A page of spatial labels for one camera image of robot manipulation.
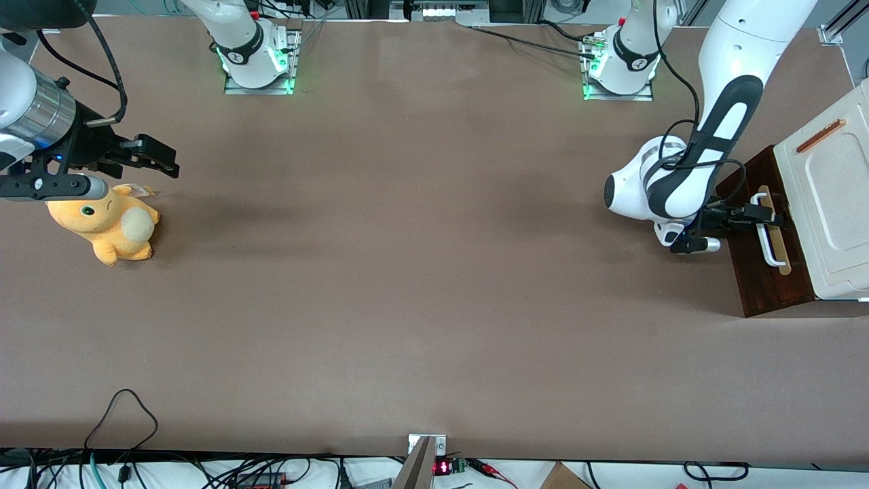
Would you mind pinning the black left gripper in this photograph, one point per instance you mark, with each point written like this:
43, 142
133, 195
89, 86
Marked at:
719, 219

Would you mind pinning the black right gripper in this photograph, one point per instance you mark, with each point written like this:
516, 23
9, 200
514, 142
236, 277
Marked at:
87, 144

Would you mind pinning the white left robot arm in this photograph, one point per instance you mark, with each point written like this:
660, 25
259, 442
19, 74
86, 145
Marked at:
740, 41

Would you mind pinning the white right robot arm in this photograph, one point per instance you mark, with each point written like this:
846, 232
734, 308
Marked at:
244, 54

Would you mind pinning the orange plush toy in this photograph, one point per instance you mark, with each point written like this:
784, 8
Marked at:
108, 227

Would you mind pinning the brown cardboard piece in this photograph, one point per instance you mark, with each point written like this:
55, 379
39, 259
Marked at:
563, 479

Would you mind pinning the white power strip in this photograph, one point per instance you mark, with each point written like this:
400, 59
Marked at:
448, 11

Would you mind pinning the red clip leads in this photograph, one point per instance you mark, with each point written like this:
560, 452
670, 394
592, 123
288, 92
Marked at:
492, 470

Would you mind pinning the red digit display module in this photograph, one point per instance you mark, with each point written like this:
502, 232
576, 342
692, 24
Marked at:
445, 466

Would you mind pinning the grey metal beam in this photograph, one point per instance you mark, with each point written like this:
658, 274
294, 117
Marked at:
415, 472

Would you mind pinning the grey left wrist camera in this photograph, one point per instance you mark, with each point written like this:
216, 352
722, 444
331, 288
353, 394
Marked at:
696, 246

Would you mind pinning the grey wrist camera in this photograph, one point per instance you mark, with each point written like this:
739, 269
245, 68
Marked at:
696, 246
47, 187

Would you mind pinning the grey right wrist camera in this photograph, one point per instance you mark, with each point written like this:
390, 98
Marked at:
47, 187

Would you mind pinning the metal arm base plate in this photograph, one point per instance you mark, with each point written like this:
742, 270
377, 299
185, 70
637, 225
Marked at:
645, 95
261, 87

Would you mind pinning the aluminium frame profile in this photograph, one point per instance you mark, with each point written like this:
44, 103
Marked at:
838, 27

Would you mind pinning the silver metal bracket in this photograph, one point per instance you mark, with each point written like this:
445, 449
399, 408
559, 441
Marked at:
441, 443

